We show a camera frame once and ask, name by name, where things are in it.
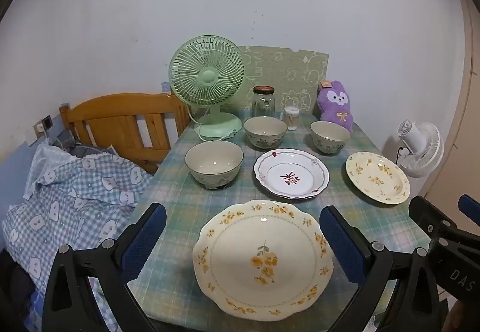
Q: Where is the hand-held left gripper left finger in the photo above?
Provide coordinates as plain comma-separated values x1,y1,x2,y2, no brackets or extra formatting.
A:
41,202,168,332

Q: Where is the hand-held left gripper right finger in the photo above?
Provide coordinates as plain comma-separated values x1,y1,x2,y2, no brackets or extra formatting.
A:
319,205,448,332

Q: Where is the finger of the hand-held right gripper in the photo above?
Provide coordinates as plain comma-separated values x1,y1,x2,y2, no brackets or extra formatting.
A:
458,194,480,237
409,196,457,243

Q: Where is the small yellow flower plate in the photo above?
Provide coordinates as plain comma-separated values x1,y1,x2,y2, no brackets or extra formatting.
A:
345,152,411,204

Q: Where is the large yellow flower plate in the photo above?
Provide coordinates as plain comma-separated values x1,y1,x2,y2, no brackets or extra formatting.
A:
193,199,334,319

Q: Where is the white plate with red pattern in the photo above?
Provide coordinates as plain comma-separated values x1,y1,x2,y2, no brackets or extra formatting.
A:
253,148,330,200

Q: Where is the large beige ceramic bowl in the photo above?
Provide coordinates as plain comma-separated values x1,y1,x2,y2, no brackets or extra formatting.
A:
184,141,244,190

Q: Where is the beige floral ceramic bowl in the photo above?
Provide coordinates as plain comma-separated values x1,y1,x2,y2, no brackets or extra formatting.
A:
310,121,351,156
244,116,289,150

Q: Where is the plaid green tablecloth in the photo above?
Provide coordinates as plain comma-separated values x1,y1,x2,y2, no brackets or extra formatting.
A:
127,111,432,332

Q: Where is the white clip fan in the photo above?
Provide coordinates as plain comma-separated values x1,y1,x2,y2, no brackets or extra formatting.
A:
397,121,445,179

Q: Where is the blue checkered blanket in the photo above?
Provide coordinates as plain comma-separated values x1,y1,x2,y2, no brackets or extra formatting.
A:
2,141,154,332

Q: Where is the beige cabinet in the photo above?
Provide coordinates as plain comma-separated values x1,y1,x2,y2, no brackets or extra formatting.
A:
412,0,480,205

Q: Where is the wooden headboard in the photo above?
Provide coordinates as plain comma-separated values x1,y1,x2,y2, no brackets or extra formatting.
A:
59,92,192,175

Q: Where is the grey cloth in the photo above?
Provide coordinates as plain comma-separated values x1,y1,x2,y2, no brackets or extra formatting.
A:
50,130,115,159

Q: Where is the cotton swab container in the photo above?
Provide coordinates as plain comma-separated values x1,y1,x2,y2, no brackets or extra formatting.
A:
284,106,301,131

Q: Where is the purple plush bunny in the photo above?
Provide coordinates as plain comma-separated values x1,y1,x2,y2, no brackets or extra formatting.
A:
317,79,354,133

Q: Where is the glass jar with dark lid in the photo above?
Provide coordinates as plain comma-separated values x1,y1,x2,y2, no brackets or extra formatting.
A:
252,85,277,119

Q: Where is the green desk fan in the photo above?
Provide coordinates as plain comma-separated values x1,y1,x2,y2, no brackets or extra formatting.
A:
168,35,246,142

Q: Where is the green patterned board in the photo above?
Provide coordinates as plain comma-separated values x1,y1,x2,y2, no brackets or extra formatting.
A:
237,45,331,117

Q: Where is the black fan cable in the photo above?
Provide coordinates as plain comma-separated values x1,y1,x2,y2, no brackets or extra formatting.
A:
395,145,409,168

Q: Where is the wall socket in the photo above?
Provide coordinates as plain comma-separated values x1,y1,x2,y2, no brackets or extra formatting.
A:
34,115,53,138

